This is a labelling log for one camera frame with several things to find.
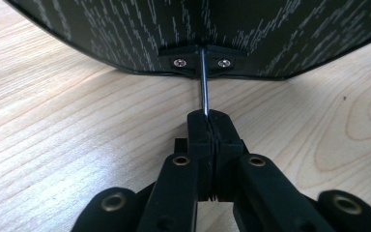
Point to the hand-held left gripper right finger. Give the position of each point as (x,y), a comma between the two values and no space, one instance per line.
(264,193)

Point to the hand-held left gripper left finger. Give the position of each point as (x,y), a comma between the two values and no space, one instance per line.
(174,193)

